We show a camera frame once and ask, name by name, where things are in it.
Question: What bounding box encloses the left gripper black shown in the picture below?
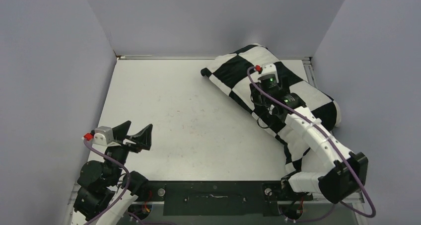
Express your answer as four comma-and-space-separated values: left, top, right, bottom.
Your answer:
105, 120, 152, 185

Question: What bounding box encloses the black white checkered pillowcase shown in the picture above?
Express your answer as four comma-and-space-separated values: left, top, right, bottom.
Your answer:
201, 44, 341, 173

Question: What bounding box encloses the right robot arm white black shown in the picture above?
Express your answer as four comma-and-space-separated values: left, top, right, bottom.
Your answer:
247, 72, 368, 204

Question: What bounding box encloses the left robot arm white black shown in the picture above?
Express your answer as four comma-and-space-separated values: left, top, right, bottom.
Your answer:
73, 120, 153, 225

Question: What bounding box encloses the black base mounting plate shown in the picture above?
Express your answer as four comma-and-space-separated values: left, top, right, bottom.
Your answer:
129, 181, 313, 217

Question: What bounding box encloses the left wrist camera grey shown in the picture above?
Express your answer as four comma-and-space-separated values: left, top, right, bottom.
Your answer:
92, 126, 114, 147

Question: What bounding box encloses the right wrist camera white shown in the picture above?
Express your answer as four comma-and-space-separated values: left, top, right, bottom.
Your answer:
260, 63, 277, 75

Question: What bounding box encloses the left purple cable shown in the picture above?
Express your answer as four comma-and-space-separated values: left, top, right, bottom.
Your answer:
82, 139, 178, 225

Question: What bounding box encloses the purple cable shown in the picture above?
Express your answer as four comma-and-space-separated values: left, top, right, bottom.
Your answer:
246, 66, 377, 223
82, 139, 178, 225

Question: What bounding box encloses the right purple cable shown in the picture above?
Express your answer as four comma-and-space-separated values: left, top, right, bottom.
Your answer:
246, 66, 377, 223

